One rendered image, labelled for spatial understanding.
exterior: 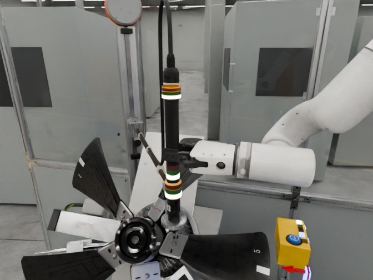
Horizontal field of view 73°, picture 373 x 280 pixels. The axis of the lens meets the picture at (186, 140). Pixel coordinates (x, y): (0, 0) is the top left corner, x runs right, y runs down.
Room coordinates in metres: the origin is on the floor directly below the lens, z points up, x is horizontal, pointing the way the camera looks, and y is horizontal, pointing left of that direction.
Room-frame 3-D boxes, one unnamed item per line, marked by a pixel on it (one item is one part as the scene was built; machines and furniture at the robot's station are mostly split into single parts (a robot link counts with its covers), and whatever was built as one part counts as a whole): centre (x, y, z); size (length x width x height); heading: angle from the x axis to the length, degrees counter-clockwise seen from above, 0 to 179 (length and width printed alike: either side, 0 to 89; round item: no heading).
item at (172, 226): (0.59, 0.04, 1.31); 0.09 x 0.07 x 0.10; 20
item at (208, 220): (1.14, 0.00, 0.85); 0.36 x 0.24 x 0.03; 75
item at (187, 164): (0.52, -0.03, 1.47); 0.08 x 0.06 x 0.01; 135
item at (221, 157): (0.55, -0.07, 1.47); 0.11 x 0.10 x 0.07; 75
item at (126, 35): (1.21, 0.26, 1.48); 0.05 x 0.03 x 0.62; 110
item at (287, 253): (0.77, -0.39, 1.02); 0.16 x 0.10 x 0.11; 165
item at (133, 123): (1.17, 0.25, 1.35); 0.10 x 0.07 x 0.09; 20
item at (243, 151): (0.53, -0.13, 1.46); 0.09 x 0.03 x 0.08; 165
